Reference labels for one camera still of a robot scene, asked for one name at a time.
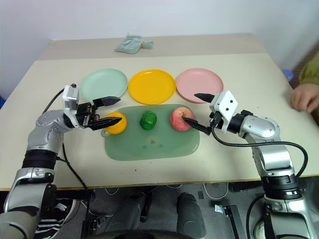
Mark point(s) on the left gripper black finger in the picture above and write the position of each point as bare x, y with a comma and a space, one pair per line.
107, 101
104, 123

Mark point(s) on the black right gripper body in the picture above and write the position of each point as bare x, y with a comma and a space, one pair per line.
216, 122

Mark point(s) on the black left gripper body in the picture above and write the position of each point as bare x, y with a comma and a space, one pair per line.
86, 113

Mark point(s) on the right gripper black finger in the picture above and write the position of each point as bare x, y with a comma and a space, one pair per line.
197, 125
205, 97

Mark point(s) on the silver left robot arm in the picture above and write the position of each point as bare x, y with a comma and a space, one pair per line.
47, 129

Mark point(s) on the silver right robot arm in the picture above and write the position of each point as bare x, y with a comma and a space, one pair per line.
264, 129

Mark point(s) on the orange fruit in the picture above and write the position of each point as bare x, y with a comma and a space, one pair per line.
117, 128

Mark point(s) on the pink plate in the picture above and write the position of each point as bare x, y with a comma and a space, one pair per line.
199, 82

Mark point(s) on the light green plate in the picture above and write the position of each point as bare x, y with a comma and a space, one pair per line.
103, 83

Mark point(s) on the green vegetable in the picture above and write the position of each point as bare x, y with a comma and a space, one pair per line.
147, 120

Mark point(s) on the yellow plate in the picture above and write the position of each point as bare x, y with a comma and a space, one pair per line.
152, 85

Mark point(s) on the person's bare hand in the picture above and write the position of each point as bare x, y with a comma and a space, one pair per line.
305, 97

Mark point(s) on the red apple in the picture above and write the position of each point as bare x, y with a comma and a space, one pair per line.
179, 119

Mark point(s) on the translucent green tray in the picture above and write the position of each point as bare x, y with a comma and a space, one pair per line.
152, 145

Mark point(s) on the teal cloth bag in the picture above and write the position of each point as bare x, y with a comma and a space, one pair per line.
128, 44

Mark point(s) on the blue round object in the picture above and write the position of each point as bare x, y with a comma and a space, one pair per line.
288, 74

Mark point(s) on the dark grey rounded shape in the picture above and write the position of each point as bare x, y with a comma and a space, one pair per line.
190, 214

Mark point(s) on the black flat bar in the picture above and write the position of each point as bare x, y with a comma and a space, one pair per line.
234, 221

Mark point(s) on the olive green sleeve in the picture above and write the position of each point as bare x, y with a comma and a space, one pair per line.
311, 72

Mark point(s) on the black white striped sneaker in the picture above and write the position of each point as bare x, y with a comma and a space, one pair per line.
54, 219

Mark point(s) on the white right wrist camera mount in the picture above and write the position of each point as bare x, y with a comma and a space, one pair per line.
225, 103

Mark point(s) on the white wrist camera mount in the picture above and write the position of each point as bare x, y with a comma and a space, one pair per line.
71, 97
225, 103

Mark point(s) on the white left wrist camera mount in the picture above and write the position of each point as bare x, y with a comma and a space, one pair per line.
71, 97

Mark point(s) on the metal bracket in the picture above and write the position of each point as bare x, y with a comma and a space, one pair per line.
219, 208

